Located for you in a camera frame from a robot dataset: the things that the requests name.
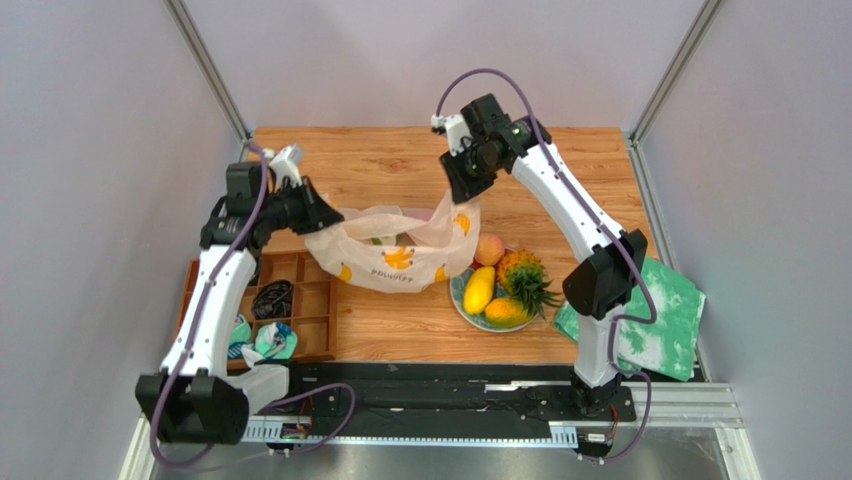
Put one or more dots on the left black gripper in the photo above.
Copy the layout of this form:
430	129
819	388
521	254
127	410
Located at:
318	212

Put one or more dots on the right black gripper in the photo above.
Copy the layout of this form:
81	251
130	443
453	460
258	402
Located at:
465	169

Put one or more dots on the fake peach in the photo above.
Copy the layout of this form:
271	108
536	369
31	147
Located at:
490	250

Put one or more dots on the banana print plastic bag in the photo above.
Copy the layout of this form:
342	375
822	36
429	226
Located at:
391	249

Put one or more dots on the yellow fake fruit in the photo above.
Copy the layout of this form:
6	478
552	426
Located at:
479	290

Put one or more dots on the fake pineapple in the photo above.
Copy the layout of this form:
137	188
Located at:
523	276

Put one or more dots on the yellow green fake mango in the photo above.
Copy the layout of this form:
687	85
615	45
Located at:
506	312

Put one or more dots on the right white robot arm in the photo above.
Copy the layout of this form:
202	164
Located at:
484	140

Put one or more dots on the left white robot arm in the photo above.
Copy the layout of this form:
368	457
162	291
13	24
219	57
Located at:
192	399

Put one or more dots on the red and teal floral plate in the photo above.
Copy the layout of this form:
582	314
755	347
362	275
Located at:
457	286

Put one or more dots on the green white tie-dye cloth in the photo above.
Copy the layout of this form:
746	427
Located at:
668	346

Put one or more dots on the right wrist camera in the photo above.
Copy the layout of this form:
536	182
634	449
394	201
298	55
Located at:
456	131

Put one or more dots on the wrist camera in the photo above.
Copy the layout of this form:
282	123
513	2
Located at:
284	165
456	131

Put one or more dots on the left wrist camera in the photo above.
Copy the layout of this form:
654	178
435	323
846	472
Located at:
284	165

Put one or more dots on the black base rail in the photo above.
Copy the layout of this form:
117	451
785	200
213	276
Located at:
446	401

